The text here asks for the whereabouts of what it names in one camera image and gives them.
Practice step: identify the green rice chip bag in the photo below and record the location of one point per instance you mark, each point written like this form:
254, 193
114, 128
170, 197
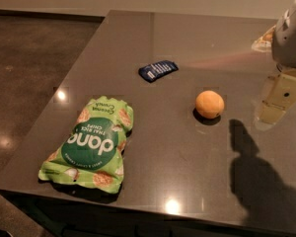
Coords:
91, 157

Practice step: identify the orange fruit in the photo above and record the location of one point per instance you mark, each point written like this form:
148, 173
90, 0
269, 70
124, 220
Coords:
209, 104

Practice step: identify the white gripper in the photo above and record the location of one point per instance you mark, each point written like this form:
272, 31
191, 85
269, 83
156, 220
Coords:
290, 44

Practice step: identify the dark blue snack packet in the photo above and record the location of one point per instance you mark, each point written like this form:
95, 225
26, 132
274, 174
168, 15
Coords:
157, 70

